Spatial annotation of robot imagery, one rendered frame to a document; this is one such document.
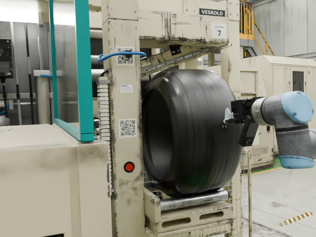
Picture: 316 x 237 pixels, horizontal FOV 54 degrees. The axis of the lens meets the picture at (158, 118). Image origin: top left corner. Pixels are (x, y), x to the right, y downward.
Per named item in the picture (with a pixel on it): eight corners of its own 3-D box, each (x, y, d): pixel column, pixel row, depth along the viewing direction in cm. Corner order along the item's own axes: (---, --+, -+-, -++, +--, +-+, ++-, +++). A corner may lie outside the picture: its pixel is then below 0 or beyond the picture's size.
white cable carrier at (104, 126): (103, 196, 125) (98, 76, 122) (101, 193, 130) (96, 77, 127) (114, 194, 127) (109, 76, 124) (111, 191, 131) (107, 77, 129)
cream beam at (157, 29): (125, 38, 151) (124, 7, 150) (113, 47, 174) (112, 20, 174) (230, 43, 174) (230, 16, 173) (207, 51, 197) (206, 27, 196)
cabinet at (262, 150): (243, 174, 548) (242, 103, 542) (220, 169, 596) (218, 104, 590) (276, 167, 598) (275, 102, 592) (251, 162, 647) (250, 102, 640)
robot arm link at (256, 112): (284, 124, 98) (259, 125, 94) (273, 125, 102) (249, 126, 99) (281, 96, 98) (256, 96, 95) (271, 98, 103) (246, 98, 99)
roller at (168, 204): (152, 209, 129) (156, 214, 125) (153, 199, 128) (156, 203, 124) (224, 197, 142) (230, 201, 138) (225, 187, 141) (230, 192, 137)
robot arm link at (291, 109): (294, 127, 83) (288, 90, 83) (262, 130, 95) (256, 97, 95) (319, 122, 87) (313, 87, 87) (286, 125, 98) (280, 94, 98)
